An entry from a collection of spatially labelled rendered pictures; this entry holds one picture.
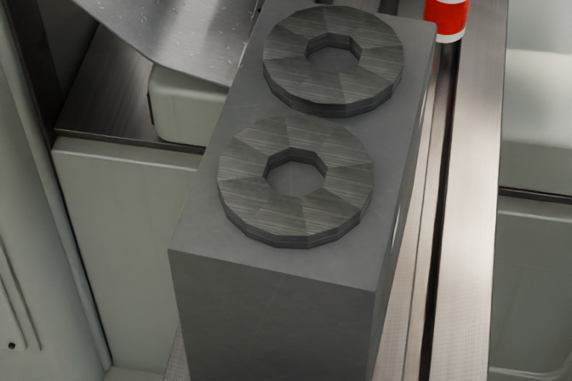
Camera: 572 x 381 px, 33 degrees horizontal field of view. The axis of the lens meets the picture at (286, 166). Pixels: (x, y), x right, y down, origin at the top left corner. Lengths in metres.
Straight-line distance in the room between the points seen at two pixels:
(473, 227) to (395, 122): 0.21
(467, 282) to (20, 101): 0.54
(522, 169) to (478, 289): 0.31
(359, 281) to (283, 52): 0.17
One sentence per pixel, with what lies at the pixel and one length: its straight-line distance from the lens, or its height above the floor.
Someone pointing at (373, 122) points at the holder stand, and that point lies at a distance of 0.60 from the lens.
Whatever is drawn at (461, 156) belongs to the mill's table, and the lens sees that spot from 0.83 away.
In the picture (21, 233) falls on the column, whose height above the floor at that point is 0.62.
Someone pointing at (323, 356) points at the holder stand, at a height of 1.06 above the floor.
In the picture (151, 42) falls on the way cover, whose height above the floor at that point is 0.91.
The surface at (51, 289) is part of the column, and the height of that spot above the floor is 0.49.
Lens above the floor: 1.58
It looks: 51 degrees down
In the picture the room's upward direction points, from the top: 1 degrees counter-clockwise
